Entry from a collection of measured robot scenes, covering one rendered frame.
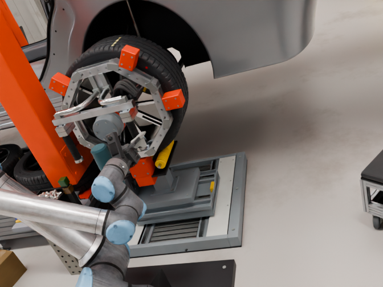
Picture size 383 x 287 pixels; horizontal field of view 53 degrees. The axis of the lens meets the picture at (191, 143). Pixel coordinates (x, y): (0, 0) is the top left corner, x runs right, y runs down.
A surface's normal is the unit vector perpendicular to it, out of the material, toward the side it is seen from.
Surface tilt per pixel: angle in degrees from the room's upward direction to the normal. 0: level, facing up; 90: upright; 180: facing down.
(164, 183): 90
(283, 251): 0
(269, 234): 0
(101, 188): 84
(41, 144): 90
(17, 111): 90
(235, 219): 0
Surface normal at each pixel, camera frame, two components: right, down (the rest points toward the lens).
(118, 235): 0.06, 0.41
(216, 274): -0.31, -0.83
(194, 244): -0.16, 0.54
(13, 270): 0.87, -0.05
